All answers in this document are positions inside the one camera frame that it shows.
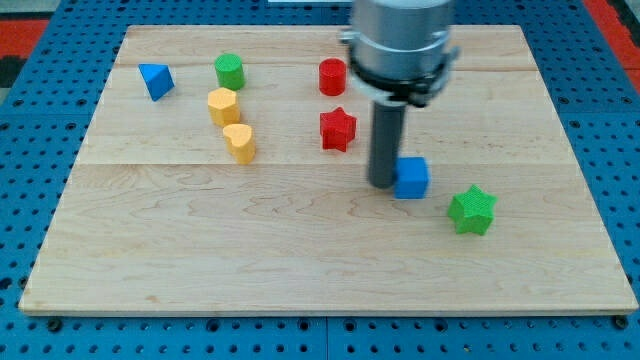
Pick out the green star block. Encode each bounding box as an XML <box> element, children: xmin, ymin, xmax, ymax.
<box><xmin>447</xmin><ymin>184</ymin><xmax>498</xmax><ymax>236</ymax></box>

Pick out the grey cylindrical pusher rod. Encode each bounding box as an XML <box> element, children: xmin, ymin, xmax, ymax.
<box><xmin>367</xmin><ymin>102</ymin><xmax>406</xmax><ymax>189</ymax></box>

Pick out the yellow heart block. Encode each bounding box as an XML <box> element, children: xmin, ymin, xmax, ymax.
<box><xmin>223</xmin><ymin>123</ymin><xmax>256</xmax><ymax>165</ymax></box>

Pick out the red star block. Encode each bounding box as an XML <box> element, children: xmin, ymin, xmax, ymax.
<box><xmin>319</xmin><ymin>107</ymin><xmax>357</xmax><ymax>152</ymax></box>

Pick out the yellow hexagon block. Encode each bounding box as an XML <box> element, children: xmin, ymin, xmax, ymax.
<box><xmin>207</xmin><ymin>87</ymin><xmax>240</xmax><ymax>127</ymax></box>

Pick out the green cylinder block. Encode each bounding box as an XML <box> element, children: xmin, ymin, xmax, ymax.
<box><xmin>214</xmin><ymin>53</ymin><xmax>245</xmax><ymax>90</ymax></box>

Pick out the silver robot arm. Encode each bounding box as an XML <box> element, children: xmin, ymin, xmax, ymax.
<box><xmin>340</xmin><ymin>0</ymin><xmax>459</xmax><ymax>189</ymax></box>

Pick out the red cylinder block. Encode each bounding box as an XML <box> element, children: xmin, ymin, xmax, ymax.
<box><xmin>319</xmin><ymin>58</ymin><xmax>347</xmax><ymax>96</ymax></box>

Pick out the light wooden board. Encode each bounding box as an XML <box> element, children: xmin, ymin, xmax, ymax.
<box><xmin>19</xmin><ymin>25</ymin><xmax>638</xmax><ymax>317</ymax></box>

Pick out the blue cube block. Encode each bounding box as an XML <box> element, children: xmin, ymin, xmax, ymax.
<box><xmin>394</xmin><ymin>157</ymin><xmax>430</xmax><ymax>199</ymax></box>

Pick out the blue triangle block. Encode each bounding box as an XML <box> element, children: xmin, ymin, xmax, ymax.
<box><xmin>138</xmin><ymin>63</ymin><xmax>175</xmax><ymax>101</ymax></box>

